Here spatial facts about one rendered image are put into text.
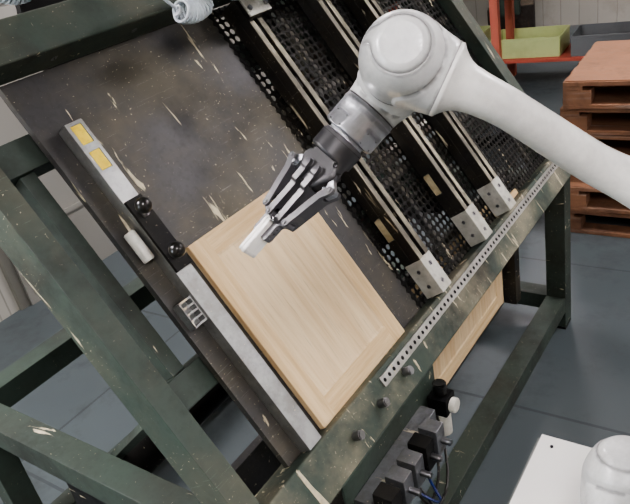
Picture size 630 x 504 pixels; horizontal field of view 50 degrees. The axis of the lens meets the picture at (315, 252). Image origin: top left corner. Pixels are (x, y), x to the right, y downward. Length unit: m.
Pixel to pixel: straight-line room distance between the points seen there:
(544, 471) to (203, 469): 0.81
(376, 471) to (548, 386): 1.50
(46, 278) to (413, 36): 0.96
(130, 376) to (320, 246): 0.70
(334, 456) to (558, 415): 1.51
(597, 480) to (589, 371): 1.85
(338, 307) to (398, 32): 1.16
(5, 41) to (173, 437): 0.92
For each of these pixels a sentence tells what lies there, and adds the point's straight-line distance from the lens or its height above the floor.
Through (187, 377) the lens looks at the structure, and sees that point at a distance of 1.65.
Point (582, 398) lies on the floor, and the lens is 3.15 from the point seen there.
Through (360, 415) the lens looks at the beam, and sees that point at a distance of 1.80.
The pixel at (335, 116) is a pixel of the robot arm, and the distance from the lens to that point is 1.05.
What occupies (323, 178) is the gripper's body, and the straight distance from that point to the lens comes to 1.04.
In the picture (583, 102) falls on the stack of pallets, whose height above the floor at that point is 0.81.
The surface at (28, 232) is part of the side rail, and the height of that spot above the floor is 1.56.
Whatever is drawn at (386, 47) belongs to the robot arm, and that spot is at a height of 1.89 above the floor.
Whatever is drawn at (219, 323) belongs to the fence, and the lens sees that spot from 1.63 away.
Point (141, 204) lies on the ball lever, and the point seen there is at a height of 1.55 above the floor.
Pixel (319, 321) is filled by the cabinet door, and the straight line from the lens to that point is 1.84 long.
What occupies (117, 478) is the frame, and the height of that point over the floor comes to 0.79.
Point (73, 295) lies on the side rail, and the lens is 1.50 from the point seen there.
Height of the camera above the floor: 2.07
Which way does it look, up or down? 28 degrees down
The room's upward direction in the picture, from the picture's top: 12 degrees counter-clockwise
